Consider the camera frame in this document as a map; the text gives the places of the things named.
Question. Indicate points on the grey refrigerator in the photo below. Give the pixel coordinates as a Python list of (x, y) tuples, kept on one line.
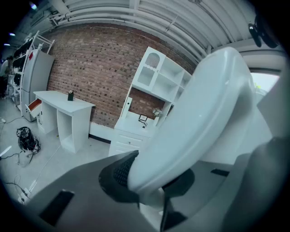
[(36, 79)]

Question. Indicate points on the white hutch cabinet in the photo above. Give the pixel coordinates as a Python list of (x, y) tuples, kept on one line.
[(167, 74)]

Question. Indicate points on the white power strip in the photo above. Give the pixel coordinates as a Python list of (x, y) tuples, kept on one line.
[(24, 194)]

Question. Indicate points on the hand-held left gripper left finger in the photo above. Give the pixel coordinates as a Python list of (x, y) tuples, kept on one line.
[(90, 192)]

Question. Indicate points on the white desk drawer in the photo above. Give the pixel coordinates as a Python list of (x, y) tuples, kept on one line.
[(34, 108)]

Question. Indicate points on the white desk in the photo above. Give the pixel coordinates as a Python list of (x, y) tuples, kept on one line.
[(59, 102)]

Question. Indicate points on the white storage rack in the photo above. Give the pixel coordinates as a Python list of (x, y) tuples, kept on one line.
[(18, 68)]

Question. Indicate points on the red paper label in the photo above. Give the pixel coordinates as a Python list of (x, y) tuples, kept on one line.
[(31, 56)]

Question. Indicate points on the black picture frame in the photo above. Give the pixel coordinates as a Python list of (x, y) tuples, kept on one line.
[(143, 117)]

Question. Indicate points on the black round fixture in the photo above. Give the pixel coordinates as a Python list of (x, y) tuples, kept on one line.
[(264, 31)]

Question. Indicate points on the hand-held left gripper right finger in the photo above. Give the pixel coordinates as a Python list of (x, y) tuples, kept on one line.
[(204, 192)]

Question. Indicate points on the ceiling lamp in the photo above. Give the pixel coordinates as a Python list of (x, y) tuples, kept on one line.
[(33, 6), (12, 34)]

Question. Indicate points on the window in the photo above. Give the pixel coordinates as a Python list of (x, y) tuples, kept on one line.
[(262, 82)]

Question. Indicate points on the black pen holder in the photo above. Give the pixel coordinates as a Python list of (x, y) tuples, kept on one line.
[(70, 96)]

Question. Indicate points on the white electric kettle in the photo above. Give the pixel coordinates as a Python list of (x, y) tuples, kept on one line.
[(192, 113)]

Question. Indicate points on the pale blue flower bouquet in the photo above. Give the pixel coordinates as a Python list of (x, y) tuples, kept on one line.
[(157, 112)]

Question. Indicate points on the white vase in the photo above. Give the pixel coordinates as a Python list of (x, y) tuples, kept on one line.
[(156, 120)]

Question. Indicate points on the bundle of white pipes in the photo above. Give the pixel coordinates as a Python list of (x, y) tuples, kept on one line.
[(136, 19)]

